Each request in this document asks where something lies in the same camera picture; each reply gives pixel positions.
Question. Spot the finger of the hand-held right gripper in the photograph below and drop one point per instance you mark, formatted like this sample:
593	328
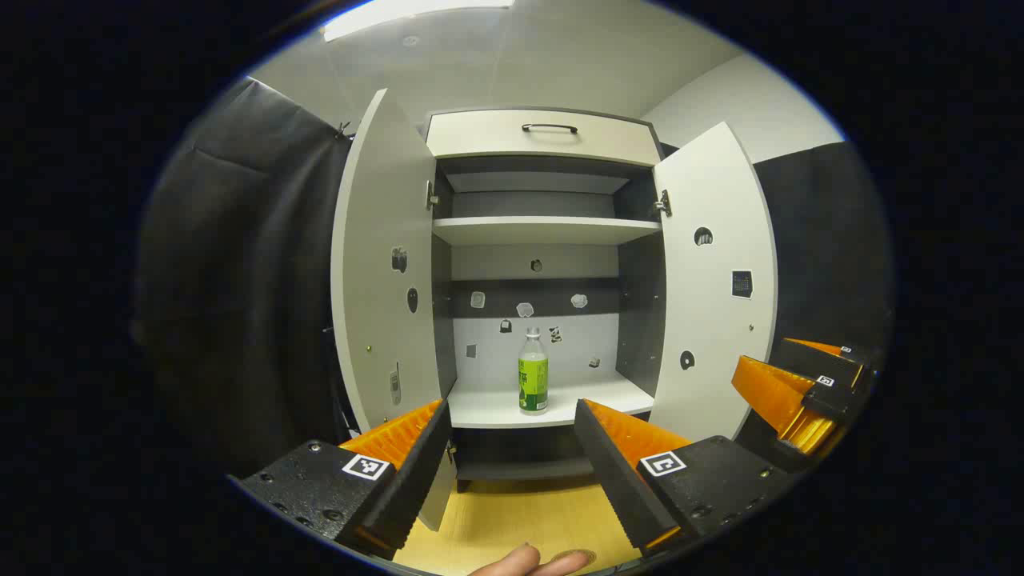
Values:
816	364
772	392

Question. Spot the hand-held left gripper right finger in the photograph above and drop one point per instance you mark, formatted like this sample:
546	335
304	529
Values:
612	480

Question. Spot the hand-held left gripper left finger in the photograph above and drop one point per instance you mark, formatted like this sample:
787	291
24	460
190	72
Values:
412	496

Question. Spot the white cabinet door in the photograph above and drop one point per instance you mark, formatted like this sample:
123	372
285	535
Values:
712	320
384	280

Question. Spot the clear bottle with green label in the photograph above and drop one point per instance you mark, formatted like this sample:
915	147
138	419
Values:
533	384

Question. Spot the white and grey cabinet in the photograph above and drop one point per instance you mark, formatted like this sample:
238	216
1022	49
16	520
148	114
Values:
552	230

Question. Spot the white cabinet drawer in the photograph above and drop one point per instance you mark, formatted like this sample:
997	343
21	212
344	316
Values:
496	136

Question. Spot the black backdrop cloth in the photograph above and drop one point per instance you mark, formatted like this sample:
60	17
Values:
240	280

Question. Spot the ceiling light panel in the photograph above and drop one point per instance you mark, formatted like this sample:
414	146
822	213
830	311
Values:
400	12

